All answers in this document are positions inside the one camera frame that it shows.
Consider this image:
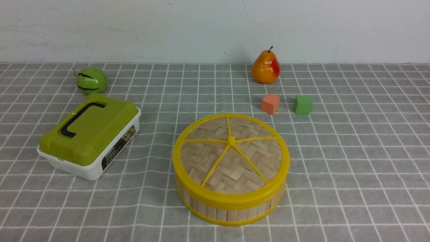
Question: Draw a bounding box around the green lidded white storage box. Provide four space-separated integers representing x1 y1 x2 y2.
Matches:
37 93 141 180

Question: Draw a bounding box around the yellow woven bamboo steamer lid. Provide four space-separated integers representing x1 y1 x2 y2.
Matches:
172 113 289 210

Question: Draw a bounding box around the orange yellow toy pear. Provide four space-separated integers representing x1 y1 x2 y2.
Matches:
251 46 281 84

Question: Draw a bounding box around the yellow bamboo steamer basket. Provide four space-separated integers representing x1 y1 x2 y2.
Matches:
175 181 286 227

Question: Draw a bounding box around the grey white grid tablecloth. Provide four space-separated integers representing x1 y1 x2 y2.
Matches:
0 62 430 242

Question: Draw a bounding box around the green foam cube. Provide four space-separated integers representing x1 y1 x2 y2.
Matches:
294 95 313 115

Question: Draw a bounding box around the orange foam cube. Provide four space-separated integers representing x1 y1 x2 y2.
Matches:
260 93 281 115

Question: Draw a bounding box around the green toy apple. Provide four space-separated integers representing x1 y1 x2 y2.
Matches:
72 67 108 95

